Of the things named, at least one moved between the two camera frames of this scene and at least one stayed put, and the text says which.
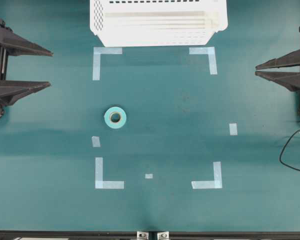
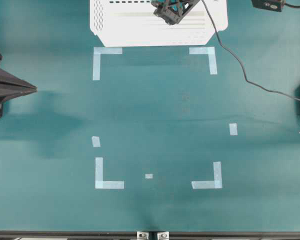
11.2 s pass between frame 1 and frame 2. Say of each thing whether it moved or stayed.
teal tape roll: moved
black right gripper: moved
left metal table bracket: stayed
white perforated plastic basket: stayed
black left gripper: moved
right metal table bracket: stayed
